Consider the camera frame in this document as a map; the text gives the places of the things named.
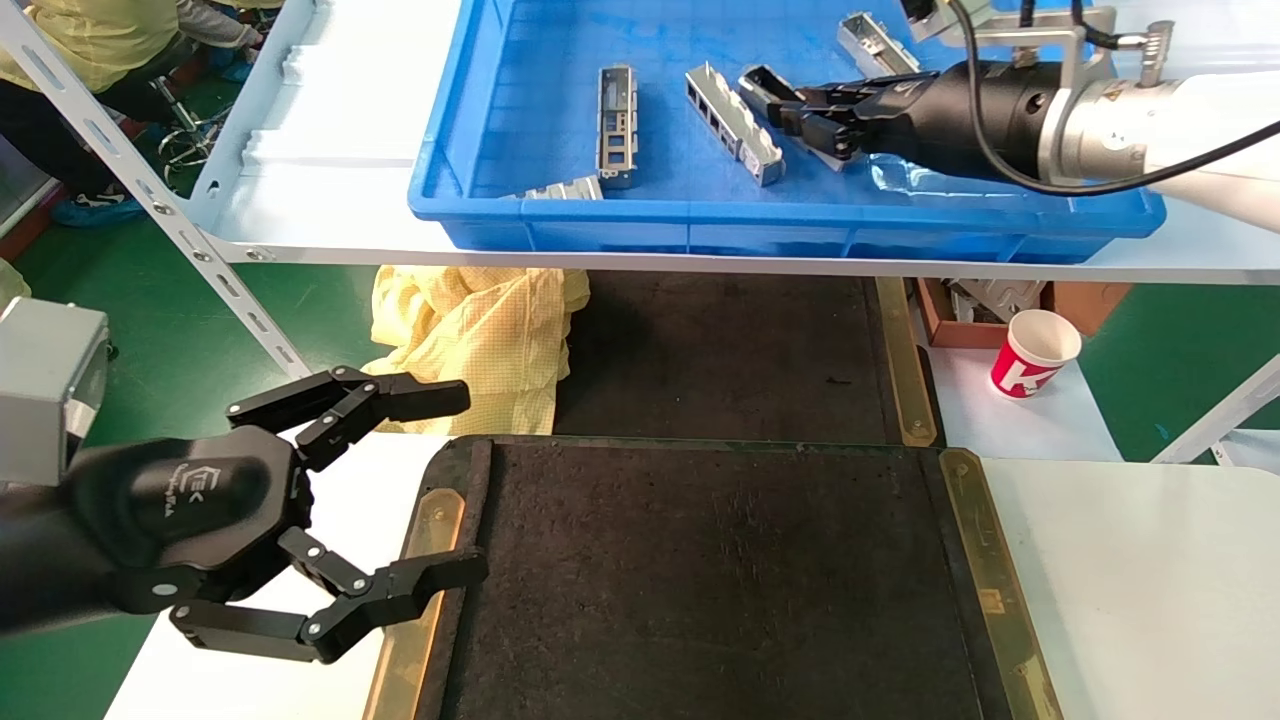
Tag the blue shoe cover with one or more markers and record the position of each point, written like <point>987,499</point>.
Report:
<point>95,210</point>

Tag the silver metal channel part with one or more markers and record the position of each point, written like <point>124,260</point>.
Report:
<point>870,45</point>
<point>616,176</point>
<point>765,90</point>
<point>735,125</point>
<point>565,190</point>

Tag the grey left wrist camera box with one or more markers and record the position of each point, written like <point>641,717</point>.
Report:
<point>45,390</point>

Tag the chrome stool base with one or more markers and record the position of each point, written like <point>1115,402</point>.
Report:
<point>180,115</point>

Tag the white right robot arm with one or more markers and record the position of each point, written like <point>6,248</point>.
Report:
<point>1200,130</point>

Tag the pale yellow fabric bundle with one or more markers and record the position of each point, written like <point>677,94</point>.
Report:
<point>12,282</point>

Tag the white shelf board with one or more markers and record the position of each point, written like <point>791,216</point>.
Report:
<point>330,190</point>

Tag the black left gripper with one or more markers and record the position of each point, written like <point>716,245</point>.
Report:
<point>170,510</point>

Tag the brown cardboard box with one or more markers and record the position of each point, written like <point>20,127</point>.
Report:
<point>1085,300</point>

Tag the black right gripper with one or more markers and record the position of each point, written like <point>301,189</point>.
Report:
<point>950,120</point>

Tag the seated worker yellow smock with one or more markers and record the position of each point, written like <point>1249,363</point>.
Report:
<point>90,40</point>

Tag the red white paper cup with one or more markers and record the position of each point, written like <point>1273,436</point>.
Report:
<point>1030,360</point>

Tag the black mat with brass strip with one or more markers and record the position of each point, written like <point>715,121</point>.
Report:
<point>720,360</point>

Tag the blue plastic tray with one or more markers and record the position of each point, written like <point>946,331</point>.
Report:
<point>560,90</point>

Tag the crumpled yellow garment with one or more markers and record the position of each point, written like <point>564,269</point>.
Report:
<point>480,340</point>

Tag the clear plastic bag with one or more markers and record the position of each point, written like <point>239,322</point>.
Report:
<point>900,178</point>

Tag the grey slotted shelf post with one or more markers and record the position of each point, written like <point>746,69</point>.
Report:
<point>1220,410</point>
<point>160,205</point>

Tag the grey metal bracket pile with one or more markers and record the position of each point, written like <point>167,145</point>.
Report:
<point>995,297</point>

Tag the black felt container brass edges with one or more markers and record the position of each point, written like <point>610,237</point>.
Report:
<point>700,580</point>

